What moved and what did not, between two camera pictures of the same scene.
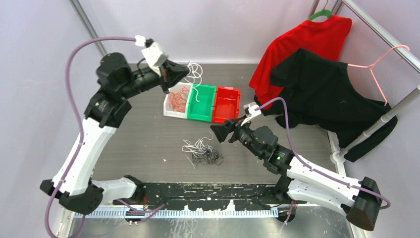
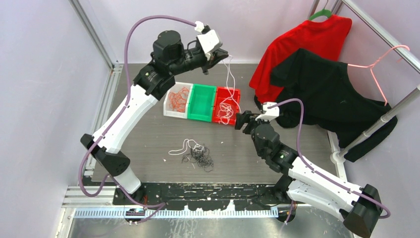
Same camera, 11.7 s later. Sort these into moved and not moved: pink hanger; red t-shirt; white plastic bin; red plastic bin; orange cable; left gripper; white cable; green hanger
Moved: left gripper; white cable
Not moved: red plastic bin; red t-shirt; orange cable; white plastic bin; pink hanger; green hanger
